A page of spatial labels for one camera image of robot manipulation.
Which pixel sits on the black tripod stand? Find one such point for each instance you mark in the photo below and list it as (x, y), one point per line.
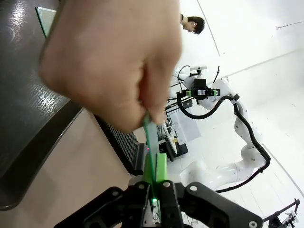
(285, 216)

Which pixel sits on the person's right hand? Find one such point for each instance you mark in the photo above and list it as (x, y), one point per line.
(107, 59)

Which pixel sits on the black device box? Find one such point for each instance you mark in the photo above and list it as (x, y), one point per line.
(177, 150)

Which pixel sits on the black ribbed PCB rack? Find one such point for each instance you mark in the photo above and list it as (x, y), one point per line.
(123, 145)

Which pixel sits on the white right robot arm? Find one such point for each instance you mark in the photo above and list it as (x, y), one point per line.
(225, 173)

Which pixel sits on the grey flat panel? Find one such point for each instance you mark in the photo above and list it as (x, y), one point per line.
(187, 126)

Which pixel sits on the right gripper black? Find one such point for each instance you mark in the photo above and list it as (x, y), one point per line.
(200, 85)

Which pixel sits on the person with black hair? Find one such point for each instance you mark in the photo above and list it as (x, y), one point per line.
(196, 23)

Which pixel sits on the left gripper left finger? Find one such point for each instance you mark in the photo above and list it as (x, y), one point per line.
(118, 209)

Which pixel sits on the black plastic tray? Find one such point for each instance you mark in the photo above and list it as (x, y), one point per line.
(19, 95)

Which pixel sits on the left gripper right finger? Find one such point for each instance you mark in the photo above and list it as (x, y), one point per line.
(202, 206)

